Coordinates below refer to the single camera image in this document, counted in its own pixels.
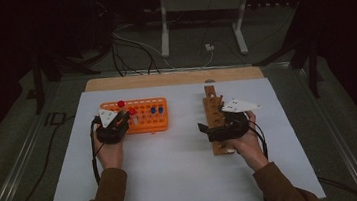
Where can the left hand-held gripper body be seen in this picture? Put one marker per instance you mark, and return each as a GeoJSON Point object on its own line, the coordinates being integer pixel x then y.
{"type": "Point", "coordinates": [109, 134]}

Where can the white plug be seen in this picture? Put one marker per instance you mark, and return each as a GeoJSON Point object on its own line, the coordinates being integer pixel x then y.
{"type": "Point", "coordinates": [209, 47]}

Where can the blue-capped test tube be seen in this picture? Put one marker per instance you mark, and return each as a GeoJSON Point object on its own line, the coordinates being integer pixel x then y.
{"type": "Point", "coordinates": [153, 110]}
{"type": "Point", "coordinates": [160, 109]}

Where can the red-capped test tube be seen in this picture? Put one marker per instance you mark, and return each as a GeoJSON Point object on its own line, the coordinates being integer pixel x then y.
{"type": "Point", "coordinates": [121, 103]}
{"type": "Point", "coordinates": [132, 111]}

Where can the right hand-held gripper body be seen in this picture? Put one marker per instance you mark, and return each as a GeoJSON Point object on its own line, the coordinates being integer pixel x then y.
{"type": "Point", "coordinates": [230, 130]}

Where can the black floor bracket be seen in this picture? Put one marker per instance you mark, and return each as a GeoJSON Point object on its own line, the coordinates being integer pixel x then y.
{"type": "Point", "coordinates": [55, 118]}

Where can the grey metal stand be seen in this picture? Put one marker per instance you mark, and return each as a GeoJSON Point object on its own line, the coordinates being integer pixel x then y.
{"type": "Point", "coordinates": [203, 1]}

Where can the orange plastic test tube rack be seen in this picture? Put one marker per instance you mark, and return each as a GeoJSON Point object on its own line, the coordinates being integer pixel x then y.
{"type": "Point", "coordinates": [149, 127]}

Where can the dark equipment with red light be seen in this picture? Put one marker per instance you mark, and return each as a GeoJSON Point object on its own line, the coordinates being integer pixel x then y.
{"type": "Point", "coordinates": [100, 8]}

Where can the wooden test tube rack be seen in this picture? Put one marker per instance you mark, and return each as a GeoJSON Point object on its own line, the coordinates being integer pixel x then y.
{"type": "Point", "coordinates": [220, 148]}

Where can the black tripod stand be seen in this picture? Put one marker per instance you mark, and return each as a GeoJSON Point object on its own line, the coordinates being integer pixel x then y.
{"type": "Point", "coordinates": [39, 95]}
{"type": "Point", "coordinates": [313, 76]}

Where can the person's left hand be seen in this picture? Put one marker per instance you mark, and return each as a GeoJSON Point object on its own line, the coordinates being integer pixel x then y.
{"type": "Point", "coordinates": [110, 154]}

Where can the person's right hand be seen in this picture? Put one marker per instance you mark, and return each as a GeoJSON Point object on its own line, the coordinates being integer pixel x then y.
{"type": "Point", "coordinates": [250, 150]}

